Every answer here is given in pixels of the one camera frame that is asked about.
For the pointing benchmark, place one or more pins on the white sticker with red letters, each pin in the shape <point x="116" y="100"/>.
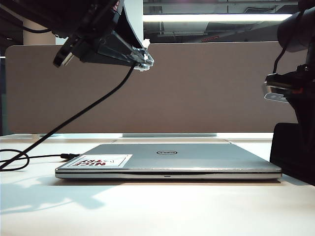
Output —
<point x="118" y="159"/>

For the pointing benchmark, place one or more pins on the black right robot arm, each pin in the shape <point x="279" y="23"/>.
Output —
<point x="297" y="32"/>

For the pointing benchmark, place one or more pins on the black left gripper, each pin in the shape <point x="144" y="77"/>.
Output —
<point x="96" y="27"/>

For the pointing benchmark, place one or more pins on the silver Dell laptop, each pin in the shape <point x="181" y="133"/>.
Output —
<point x="197" y="159"/>

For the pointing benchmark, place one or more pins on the brown desk divider panel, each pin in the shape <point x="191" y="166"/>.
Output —
<point x="197" y="98"/>

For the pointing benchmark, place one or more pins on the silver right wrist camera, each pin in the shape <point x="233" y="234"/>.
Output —
<point x="275" y="86"/>

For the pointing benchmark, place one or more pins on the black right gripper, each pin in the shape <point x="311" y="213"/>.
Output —
<point x="307" y="81"/>

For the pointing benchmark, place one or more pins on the wide silver divider bracket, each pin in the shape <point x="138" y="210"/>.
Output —
<point x="169" y="135"/>

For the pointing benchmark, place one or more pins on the beige round column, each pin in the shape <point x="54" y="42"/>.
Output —
<point x="32" y="39"/>

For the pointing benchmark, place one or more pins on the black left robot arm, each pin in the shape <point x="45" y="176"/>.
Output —
<point x="49" y="14"/>

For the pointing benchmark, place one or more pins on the black smartphone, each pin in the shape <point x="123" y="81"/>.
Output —
<point x="292" y="152"/>

